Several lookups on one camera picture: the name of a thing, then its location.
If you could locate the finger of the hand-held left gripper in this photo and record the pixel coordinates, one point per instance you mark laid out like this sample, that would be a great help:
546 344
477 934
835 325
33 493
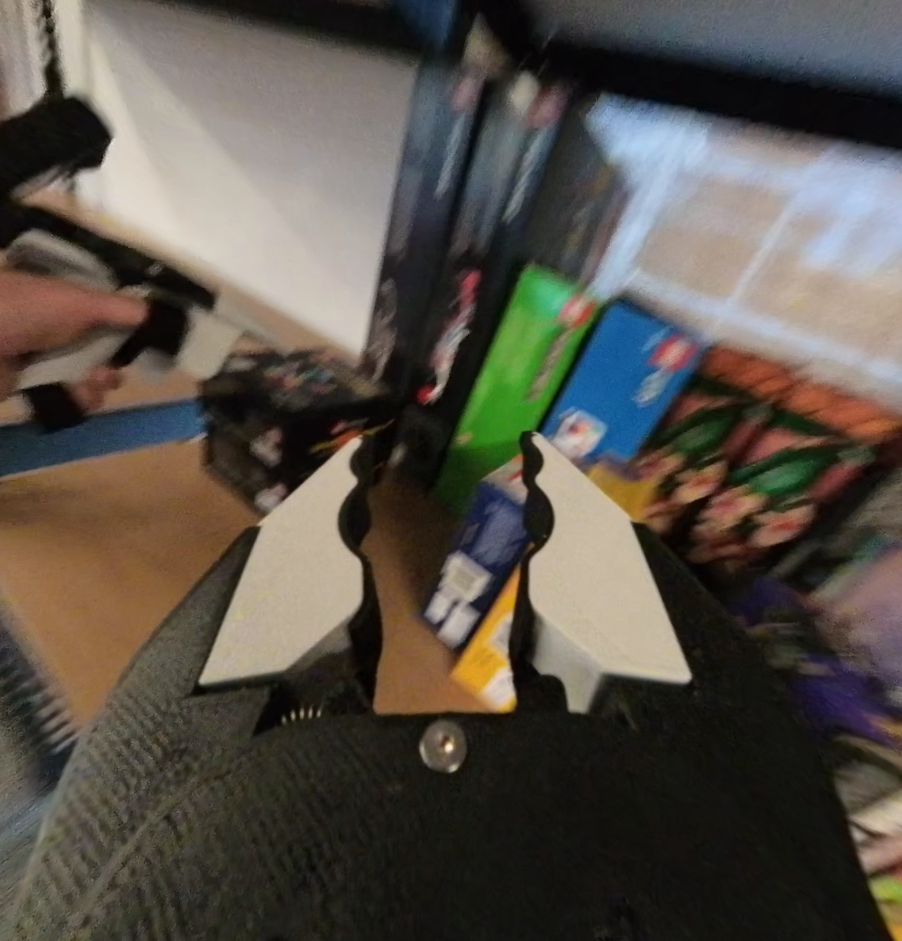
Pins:
208 343

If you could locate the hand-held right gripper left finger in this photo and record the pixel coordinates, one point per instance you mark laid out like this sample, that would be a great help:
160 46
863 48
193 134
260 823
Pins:
282 603

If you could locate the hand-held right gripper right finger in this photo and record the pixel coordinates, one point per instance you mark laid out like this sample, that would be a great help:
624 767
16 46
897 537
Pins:
605 596

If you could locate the person's left hand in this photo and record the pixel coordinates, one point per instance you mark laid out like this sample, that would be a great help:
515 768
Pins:
39 331

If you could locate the blue rack beam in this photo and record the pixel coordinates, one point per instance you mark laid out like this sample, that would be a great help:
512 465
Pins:
98 438

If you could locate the blue toy box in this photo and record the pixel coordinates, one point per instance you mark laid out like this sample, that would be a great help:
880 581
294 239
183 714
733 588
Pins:
616 383

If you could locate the yellow purple toy box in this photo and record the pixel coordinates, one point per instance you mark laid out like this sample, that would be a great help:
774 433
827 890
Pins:
863 618

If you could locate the row of black toy boxes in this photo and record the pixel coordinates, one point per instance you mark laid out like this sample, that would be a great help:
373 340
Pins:
466 221

